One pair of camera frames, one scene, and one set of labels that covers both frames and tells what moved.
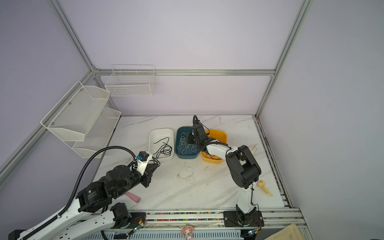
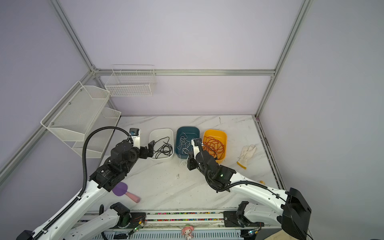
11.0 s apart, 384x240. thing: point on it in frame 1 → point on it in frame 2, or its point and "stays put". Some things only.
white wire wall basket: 131,80 stays put
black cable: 165,149 stays put
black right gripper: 189,135 → 190,165
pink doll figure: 187,231 stays put
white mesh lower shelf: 98,136 stays put
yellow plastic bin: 219,135 stays put
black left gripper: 148,173 → 144,154
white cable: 185,172 → 184,162
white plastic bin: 161,143 stays put
